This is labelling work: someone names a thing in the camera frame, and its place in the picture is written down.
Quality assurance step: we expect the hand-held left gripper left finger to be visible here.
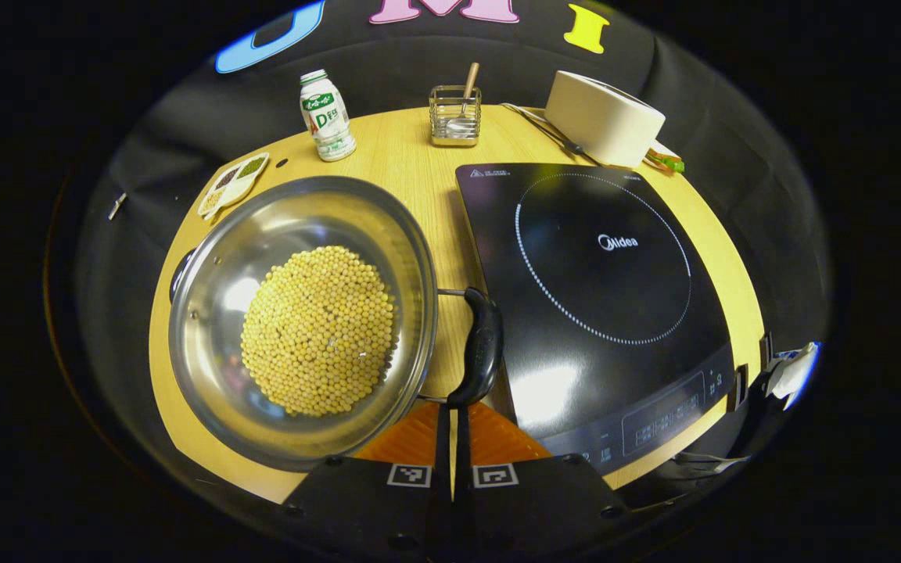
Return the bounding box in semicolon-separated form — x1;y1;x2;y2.
282;402;455;563

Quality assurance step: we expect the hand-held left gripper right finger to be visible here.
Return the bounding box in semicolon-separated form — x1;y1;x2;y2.
455;402;633;562

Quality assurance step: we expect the black induction cooktop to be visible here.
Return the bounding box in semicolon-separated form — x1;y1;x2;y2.
455;163;735;478

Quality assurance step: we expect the stainless steel pot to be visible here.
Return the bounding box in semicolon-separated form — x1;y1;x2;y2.
167;176;504;472

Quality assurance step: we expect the pile of yellow soybeans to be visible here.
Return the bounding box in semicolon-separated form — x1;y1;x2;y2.
241;246;397;418

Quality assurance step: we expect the white divided bean dish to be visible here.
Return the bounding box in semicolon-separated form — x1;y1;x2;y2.
197;152;270;221

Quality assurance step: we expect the white green drink bottle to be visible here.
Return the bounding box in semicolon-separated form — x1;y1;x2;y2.
300;69;357;163

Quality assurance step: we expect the white crumpled cloth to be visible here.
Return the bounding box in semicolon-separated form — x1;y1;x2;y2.
763;342;820;411

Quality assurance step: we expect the small green and white item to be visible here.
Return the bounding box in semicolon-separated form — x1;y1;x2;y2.
644;141;686;174

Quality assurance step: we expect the white toaster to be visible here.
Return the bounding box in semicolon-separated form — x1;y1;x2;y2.
544;70;666;169

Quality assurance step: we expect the metal wire utensil holder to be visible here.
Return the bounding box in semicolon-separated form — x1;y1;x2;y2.
429;84;483;148

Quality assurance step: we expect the dark power cable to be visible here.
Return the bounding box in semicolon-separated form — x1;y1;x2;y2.
501;102;600;167

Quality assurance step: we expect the wooden handled spoon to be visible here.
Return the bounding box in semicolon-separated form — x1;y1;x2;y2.
447;63;480;140

